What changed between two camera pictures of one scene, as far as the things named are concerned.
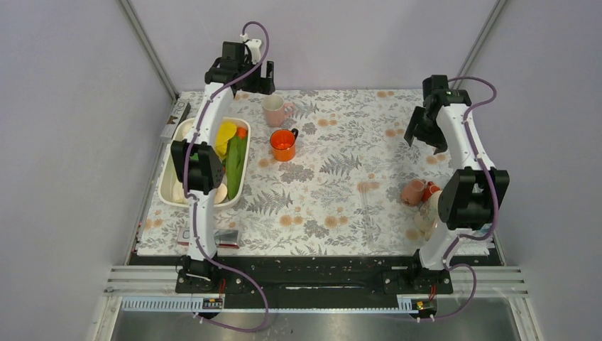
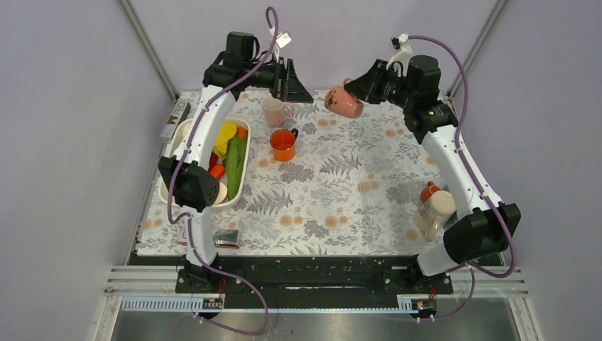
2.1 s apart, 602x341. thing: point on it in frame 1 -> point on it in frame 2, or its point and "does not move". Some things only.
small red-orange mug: (430, 189) does not move
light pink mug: (277, 111) does not move
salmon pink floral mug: (412, 193) -> (339, 101)
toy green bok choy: (235, 165) does not move
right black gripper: (414, 130) -> (367, 87)
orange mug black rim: (283, 143) does not move
